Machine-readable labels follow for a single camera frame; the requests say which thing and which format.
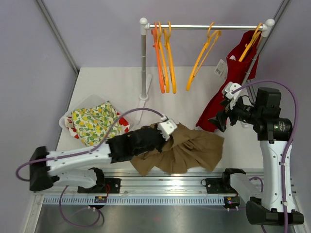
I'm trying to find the aluminium rail frame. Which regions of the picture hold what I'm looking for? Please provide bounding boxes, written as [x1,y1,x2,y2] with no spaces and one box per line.
[30,167,242,197]

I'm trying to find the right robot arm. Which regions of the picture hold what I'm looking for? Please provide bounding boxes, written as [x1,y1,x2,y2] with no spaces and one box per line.
[209,83,304,227]

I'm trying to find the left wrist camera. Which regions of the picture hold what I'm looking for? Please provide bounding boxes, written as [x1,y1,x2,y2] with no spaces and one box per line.
[157,116,177,141]

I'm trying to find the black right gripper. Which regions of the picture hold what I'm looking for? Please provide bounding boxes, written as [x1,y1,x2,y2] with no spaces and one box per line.
[208,95,262,133]

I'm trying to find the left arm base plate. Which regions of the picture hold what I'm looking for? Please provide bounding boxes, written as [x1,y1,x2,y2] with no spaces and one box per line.
[77,178,121,194]

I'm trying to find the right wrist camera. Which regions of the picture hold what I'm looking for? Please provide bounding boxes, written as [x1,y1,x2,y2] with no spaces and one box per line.
[222,82,242,110]

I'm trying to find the tan corduroy skirt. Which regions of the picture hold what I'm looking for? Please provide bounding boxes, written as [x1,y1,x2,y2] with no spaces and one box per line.
[131,123,225,176]

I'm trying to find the lemon print skirt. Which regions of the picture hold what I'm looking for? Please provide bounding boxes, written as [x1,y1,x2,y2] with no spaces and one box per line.
[69,101,123,147]

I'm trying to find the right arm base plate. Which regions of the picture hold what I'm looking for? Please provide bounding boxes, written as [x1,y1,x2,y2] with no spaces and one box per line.
[201,178,238,196]

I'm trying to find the yellow hanger of lemon skirt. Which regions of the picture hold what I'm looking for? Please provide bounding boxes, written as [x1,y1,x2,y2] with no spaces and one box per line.
[163,21,177,94]

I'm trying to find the yellow hanger of poppy skirt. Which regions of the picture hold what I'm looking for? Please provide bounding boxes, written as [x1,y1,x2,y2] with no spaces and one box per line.
[157,22,170,93]

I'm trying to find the yellow hanger of red skirt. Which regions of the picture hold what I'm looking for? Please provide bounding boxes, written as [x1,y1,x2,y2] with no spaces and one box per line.
[239,23,263,62]

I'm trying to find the white clothes rack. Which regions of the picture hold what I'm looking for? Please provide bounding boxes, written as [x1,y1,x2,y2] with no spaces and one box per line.
[134,18,275,124]

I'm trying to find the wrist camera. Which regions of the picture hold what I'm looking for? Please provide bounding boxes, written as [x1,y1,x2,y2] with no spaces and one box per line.
[157,116,177,141]
[222,82,242,110]

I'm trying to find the yellow hanger of tan skirt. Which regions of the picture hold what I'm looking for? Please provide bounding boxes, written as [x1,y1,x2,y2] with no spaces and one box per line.
[186,22,222,91]

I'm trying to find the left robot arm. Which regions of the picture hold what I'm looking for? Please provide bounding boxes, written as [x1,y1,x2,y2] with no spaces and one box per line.
[30,122,177,193]

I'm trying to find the red poppy skirt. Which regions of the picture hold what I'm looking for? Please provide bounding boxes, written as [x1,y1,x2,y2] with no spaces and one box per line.
[65,116,129,144]

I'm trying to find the orange hanger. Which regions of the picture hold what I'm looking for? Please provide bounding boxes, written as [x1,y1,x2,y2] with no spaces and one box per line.
[151,22,165,94]

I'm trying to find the translucent plastic basket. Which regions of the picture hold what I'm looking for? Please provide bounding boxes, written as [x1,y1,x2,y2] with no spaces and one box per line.
[59,94,136,136]

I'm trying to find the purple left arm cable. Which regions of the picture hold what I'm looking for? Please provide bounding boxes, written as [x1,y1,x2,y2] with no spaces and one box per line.
[15,108,168,228]

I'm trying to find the slotted cable duct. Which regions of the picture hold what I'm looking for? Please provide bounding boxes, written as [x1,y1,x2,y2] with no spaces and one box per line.
[43,196,240,206]

